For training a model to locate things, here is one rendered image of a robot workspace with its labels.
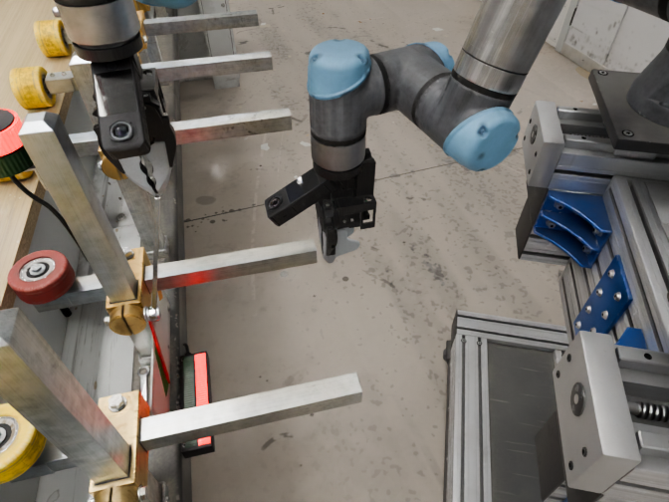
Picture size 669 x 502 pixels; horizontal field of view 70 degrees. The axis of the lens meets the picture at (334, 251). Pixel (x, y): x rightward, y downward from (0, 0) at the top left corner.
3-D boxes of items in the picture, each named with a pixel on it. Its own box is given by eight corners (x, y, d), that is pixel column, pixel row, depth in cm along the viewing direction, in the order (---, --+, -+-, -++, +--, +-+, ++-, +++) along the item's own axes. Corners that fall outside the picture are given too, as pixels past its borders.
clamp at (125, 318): (152, 266, 80) (143, 246, 77) (150, 332, 71) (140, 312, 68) (117, 272, 80) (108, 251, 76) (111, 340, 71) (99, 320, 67)
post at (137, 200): (173, 263, 105) (94, 46, 71) (173, 275, 103) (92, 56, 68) (157, 266, 105) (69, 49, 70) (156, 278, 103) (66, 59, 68)
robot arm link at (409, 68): (468, 120, 63) (397, 140, 60) (420, 83, 70) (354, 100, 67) (481, 62, 58) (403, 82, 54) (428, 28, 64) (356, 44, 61)
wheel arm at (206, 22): (257, 21, 125) (255, 6, 122) (259, 27, 123) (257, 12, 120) (54, 40, 117) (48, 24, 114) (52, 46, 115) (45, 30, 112)
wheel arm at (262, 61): (271, 64, 108) (269, 48, 106) (273, 71, 106) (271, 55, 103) (35, 89, 100) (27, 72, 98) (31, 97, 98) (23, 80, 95)
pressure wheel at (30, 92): (36, 57, 96) (40, 93, 94) (54, 80, 104) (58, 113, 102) (4, 60, 95) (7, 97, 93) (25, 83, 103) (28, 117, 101)
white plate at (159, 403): (171, 305, 90) (157, 270, 83) (171, 438, 72) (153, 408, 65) (168, 305, 90) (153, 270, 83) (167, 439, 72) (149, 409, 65)
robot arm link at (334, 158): (317, 150, 61) (304, 118, 66) (318, 179, 64) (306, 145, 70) (372, 142, 62) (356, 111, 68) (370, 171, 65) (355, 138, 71)
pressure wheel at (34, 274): (97, 290, 80) (69, 242, 72) (91, 329, 75) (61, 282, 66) (45, 299, 79) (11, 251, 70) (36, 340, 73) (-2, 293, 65)
